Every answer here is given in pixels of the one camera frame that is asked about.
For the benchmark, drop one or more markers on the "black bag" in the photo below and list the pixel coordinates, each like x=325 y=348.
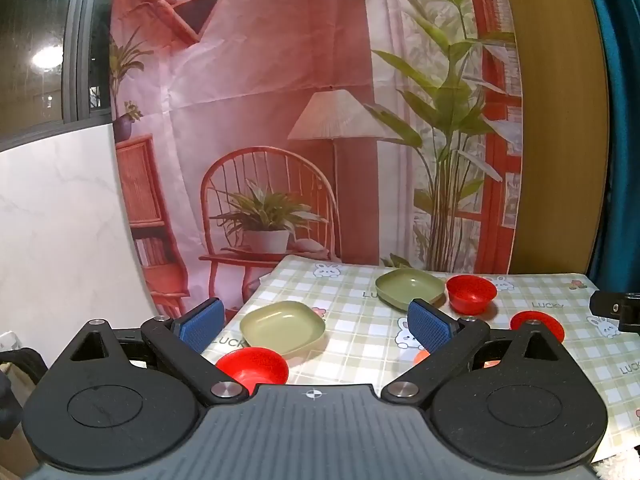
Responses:
x=20 y=365

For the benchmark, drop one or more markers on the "green checked tablecloth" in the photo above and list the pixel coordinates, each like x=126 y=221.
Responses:
x=360 y=310

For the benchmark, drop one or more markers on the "brown wooden panel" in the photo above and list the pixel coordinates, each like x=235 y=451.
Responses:
x=555 y=110

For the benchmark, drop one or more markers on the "teal curtain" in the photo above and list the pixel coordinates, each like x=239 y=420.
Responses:
x=622 y=110

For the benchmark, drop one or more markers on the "green square plate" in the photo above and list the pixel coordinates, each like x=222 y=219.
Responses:
x=282 y=327
x=407 y=286

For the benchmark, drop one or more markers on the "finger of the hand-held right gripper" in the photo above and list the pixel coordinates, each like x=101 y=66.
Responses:
x=612 y=310

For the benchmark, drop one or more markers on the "red plastic bowl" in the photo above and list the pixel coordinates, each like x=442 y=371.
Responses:
x=252 y=366
x=471 y=294
x=542 y=321

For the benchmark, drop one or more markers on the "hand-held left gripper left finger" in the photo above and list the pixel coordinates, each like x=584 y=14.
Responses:
x=201 y=321

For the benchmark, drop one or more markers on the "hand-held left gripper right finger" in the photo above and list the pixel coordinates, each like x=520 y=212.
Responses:
x=425 y=327

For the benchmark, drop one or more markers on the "white fluffy rug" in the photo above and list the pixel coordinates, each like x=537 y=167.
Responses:
x=620 y=467

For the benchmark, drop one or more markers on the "printed wall tapestry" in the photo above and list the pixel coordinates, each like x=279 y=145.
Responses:
x=280 y=60

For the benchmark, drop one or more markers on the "dark window frame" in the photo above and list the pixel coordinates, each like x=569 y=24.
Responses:
x=75 y=35

